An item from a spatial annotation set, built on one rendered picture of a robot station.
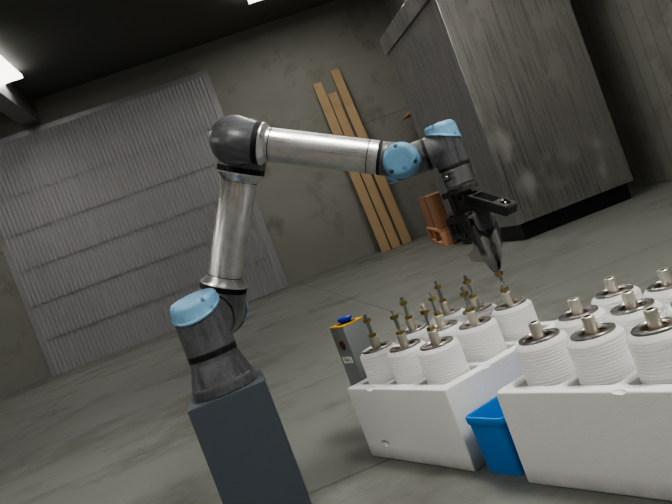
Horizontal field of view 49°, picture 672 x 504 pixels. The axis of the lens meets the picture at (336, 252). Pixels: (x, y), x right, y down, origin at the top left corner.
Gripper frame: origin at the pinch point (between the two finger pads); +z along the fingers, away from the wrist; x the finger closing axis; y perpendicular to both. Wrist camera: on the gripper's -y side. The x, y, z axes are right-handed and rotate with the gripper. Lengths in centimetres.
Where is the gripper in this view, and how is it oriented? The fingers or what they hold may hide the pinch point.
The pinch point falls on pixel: (497, 265)
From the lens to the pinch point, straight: 174.6
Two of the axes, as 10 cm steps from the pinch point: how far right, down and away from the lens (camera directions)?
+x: -7.1, 2.9, -6.5
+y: -6.2, 2.0, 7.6
